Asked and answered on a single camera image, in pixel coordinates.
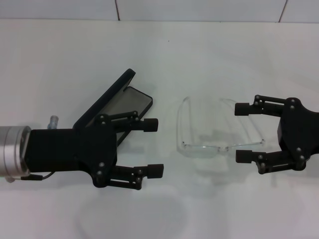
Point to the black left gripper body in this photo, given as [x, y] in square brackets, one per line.
[69, 149]

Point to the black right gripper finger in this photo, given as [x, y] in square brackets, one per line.
[241, 109]
[243, 156]

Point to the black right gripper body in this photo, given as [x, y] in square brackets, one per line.
[301, 134]

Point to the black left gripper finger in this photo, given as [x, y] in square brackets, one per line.
[154, 171]
[149, 125]

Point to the clear plastic glasses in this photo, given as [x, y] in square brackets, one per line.
[198, 150]

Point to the black glasses case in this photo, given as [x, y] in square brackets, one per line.
[107, 99]

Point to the small translucent cylindrical fitting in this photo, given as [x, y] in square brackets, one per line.
[54, 122]

